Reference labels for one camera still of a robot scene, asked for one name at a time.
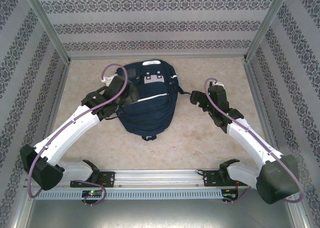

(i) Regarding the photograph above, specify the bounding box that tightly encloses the navy blue backpack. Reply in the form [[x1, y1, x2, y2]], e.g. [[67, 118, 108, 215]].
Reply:
[[116, 59, 192, 142]]

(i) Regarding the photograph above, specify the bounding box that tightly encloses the aluminium rear bar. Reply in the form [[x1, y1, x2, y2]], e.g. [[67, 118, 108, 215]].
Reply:
[[68, 53, 247, 61]]

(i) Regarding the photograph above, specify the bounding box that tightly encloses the small control circuit board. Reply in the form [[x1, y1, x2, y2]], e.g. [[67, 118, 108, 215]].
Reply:
[[81, 189, 104, 198], [221, 188, 239, 198]]

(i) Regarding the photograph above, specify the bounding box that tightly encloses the grey metal sheet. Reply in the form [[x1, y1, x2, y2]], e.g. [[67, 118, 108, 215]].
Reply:
[[23, 186, 310, 228]]

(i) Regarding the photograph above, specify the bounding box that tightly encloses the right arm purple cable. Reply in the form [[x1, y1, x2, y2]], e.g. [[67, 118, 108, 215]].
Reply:
[[204, 78, 305, 205]]

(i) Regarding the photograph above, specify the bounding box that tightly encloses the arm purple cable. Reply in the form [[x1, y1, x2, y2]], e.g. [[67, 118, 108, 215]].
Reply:
[[27, 63, 129, 206], [204, 78, 305, 205]]

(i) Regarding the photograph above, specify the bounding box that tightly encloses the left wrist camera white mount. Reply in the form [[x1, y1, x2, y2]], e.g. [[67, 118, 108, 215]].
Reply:
[[100, 72, 118, 86]]

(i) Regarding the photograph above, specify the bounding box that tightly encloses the aluminium side rail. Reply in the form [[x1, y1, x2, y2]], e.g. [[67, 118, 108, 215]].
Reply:
[[33, 61, 72, 170], [243, 59, 285, 168]]

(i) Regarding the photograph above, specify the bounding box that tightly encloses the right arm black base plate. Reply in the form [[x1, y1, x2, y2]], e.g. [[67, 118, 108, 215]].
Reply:
[[202, 169, 250, 187]]

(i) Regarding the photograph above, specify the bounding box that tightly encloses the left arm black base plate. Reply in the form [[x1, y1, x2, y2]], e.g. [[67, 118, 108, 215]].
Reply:
[[69, 171, 116, 188]]

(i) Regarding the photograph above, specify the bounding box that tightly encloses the aluminium mounting rail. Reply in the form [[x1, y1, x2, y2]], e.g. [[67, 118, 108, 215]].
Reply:
[[24, 168, 294, 188]]

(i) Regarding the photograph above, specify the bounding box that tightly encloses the aluminium frame post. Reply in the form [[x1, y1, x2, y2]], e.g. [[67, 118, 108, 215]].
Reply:
[[19, 0, 72, 65], [243, 0, 293, 62]]

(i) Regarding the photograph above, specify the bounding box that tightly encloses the slotted grey cable duct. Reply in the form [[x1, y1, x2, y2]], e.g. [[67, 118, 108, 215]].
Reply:
[[33, 189, 224, 200]]

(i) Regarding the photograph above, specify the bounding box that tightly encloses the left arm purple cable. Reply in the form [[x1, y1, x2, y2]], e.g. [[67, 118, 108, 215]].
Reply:
[[27, 63, 129, 206]]

